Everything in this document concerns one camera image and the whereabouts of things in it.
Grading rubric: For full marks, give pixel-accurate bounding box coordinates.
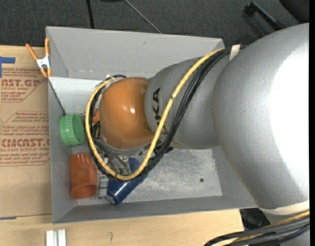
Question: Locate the green plastic cup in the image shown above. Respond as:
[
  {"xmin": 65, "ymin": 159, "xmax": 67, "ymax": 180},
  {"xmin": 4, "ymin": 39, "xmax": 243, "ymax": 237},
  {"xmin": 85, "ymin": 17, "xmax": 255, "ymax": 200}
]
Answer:
[{"xmin": 58, "ymin": 113, "xmax": 86, "ymax": 148}]

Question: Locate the orange plastic cup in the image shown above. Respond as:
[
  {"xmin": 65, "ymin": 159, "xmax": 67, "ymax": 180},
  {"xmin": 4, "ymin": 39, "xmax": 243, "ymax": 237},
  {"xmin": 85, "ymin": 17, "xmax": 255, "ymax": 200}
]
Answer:
[{"xmin": 69, "ymin": 152, "xmax": 99, "ymax": 199}]

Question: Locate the grey metal bin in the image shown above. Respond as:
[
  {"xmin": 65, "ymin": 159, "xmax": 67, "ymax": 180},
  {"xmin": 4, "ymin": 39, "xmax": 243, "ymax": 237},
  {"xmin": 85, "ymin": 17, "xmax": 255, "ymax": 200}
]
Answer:
[{"xmin": 45, "ymin": 26, "xmax": 259, "ymax": 224}]

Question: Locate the dark blue plastic cup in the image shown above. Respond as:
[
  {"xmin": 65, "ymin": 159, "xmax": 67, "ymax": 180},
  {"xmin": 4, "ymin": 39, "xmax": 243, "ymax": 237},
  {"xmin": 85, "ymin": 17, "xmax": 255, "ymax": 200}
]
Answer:
[{"xmin": 105, "ymin": 156, "xmax": 151, "ymax": 206}]

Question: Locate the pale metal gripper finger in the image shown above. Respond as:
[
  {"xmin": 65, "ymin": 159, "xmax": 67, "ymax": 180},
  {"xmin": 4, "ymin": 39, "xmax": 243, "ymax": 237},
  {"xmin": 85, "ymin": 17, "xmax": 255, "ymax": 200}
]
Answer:
[{"xmin": 97, "ymin": 177, "xmax": 109, "ymax": 198}]

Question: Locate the brown cardboard board, red print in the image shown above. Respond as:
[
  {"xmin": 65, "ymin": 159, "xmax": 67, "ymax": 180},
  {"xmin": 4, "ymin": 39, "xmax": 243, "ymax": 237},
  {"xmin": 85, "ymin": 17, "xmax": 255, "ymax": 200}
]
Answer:
[{"xmin": 0, "ymin": 44, "xmax": 53, "ymax": 221}]

